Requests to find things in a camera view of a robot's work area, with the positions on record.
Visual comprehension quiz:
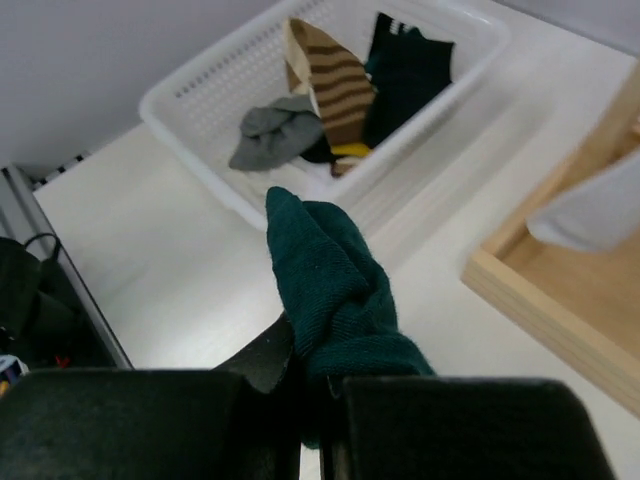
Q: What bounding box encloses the wooden clothes rack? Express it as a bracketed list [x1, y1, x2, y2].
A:
[462, 71, 639, 413]

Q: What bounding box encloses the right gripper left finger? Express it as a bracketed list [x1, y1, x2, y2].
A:
[1, 318, 300, 479]

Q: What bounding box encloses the yellow sock in basket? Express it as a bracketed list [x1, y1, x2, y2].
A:
[330, 143, 371, 158]

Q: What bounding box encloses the teal green sock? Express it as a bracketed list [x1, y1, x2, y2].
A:
[265, 187, 434, 449]

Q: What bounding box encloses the aluminium rail frame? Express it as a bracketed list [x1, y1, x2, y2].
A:
[1, 165, 133, 371]

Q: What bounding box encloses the grey sock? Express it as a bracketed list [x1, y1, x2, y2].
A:
[229, 95, 324, 172]

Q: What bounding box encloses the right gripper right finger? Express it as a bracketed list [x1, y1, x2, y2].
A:
[322, 376, 615, 479]

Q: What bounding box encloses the brown striped sock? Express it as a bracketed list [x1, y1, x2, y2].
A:
[283, 17, 376, 147]

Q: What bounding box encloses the dark teal sock in basket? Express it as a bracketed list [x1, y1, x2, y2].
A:
[363, 12, 455, 148]

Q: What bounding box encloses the black sock in basket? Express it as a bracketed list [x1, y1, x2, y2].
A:
[300, 137, 336, 164]

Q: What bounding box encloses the white striped sock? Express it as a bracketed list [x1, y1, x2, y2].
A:
[526, 150, 639, 252]

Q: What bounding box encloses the clear plastic basket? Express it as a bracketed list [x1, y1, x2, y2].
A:
[139, 1, 509, 229]

